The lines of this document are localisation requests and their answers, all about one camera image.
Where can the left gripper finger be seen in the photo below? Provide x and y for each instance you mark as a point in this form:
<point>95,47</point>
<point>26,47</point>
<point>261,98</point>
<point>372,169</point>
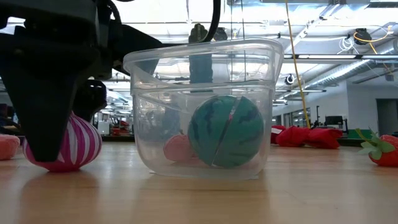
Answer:
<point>90,99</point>
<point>43,93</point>

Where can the purple striped onion toy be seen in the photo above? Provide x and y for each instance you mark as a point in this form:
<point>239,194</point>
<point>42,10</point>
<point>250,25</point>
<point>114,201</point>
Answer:
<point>84,143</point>

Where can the clear plastic tupperware container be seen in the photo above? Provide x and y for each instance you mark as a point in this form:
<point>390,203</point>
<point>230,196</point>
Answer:
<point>149,124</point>

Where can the pink peach toy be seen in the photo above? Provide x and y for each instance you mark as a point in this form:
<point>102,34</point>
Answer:
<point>177,149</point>
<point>7,147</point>

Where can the green watermelon toy ball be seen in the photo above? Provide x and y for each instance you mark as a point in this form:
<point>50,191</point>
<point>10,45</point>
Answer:
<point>227,133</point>

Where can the large leafy strawberry toy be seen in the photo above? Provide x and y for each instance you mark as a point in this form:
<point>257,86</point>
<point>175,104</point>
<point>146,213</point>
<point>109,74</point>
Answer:
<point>385,152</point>

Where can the green cactus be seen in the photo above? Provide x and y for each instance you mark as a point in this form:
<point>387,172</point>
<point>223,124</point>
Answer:
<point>200,68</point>

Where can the small black hanging reel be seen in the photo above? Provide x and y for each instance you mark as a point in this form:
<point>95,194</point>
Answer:
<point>290,79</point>

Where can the black tripod stand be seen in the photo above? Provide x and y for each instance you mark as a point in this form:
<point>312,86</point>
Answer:
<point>317,115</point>

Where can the red cloth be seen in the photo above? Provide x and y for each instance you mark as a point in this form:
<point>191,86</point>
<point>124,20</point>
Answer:
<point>323,137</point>

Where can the black computer monitor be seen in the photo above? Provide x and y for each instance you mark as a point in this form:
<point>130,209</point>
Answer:
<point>334,120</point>

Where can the long ceiling light bar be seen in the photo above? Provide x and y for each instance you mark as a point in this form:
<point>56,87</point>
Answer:
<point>342,56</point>

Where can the green box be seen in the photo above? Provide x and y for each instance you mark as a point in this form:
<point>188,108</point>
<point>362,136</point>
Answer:
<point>359,134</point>

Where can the dark door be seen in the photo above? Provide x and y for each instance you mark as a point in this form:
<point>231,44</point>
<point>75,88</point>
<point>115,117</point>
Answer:
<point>387,116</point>

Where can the silver ventilation duct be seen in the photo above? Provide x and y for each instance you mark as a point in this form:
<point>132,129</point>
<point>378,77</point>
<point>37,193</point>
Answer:
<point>342,73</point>

